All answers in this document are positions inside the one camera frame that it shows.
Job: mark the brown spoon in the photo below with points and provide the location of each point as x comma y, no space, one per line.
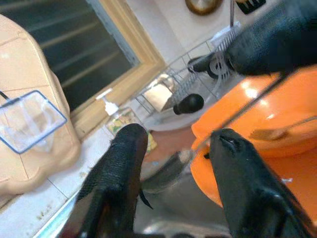
267,135

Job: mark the thin metal rod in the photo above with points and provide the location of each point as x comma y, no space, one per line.
232,12

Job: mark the white slotted plastic holder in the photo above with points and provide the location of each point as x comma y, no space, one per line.
223,37

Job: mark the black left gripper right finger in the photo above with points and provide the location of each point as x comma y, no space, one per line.
247,188

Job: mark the orange plate with black print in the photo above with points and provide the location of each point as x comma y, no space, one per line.
284,104

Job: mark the beige plastic container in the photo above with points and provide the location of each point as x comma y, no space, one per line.
24,62

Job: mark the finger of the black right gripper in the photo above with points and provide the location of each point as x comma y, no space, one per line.
277,42

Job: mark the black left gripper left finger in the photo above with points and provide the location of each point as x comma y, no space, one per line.
116,173

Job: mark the yellow green sponge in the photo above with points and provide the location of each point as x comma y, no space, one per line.
152,143

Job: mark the steel sink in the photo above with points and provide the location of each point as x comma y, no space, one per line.
188,203

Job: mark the shiny metal cup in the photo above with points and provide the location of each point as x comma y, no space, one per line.
158,95

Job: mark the wooden framed window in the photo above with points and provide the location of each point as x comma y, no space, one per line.
74,49

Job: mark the clear blue-rimmed plastic tag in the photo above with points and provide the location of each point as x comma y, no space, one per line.
29,121

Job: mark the clear soap pump bottle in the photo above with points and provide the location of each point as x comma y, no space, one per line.
121,119

